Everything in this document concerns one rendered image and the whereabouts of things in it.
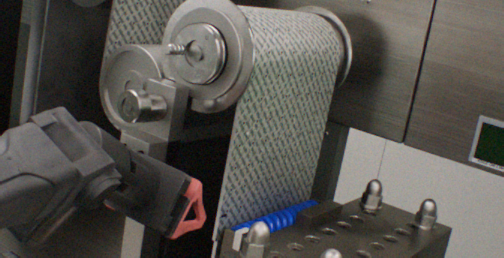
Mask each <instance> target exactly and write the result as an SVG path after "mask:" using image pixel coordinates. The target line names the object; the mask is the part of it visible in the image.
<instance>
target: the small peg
mask: <svg viewBox="0 0 504 258"><path fill-rule="evenodd" d="M163 52H164V54H165V55H183V54H184V53H185V45H184V44H183V43H170V44H165V45H164V46H163Z"/></svg>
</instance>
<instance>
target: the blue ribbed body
mask: <svg viewBox="0 0 504 258"><path fill-rule="evenodd" d="M316 205H318V202H317V201H316V200H314V199H308V200H306V201H304V202H302V203H300V204H297V205H294V206H290V207H289V208H285V209H282V210H280V211H275V212H272V213H271V214H267V215H266V216H262V217H259V218H255V219H253V220H252V221H248V222H247V223H243V224H239V225H238V226H234V227H232V228H231V230H232V231H234V232H235V231H236V230H241V229H244V228H245V227H247V228H248V229H250V227H251V226H252V224H254V223H256V222H263V223H265V224H266V225H267V226H268V228H269V232H270V233H273V232H275V231H278V230H282V229H283V228H286V227H289V226H291V225H293V224H296V218H297V214H298V212H299V211H301V210H304V209H307V208H310V207H312V206H316Z"/></svg>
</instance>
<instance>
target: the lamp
mask: <svg viewBox="0 0 504 258"><path fill-rule="evenodd" d="M476 157H478V158H482V159H485V160H487V161H492V162H494V163H496V164H501V165H503V166H504V130H502V129H499V128H497V127H492V126H490V125H486V124H484V127H483V130H482V133H481V138H480V141H479V144H478V150H477V153H476Z"/></svg>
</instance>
